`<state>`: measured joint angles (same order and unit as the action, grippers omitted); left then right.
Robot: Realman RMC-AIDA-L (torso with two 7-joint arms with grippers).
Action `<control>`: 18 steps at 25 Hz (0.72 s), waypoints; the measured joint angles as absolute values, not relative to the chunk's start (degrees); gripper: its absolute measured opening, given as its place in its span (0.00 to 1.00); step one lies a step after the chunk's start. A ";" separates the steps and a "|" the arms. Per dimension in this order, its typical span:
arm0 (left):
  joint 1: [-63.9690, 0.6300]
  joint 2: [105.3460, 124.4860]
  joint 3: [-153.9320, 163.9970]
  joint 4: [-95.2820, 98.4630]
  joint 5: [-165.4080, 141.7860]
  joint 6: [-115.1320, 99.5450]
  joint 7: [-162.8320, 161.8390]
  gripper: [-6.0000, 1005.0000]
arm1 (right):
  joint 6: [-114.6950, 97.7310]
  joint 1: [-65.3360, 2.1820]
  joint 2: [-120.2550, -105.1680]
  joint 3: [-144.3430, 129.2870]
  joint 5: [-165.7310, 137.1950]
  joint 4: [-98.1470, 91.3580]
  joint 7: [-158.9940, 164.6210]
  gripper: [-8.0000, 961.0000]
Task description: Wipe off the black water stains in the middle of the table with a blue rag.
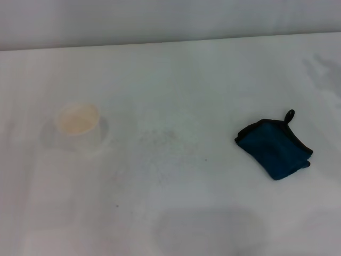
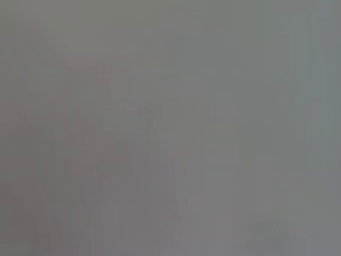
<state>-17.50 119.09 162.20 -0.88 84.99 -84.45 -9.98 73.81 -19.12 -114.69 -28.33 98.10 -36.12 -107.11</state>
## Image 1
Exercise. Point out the white paper cup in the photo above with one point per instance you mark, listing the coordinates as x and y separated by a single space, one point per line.
77 122

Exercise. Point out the blue rag with black trim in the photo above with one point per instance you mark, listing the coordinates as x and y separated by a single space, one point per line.
274 152

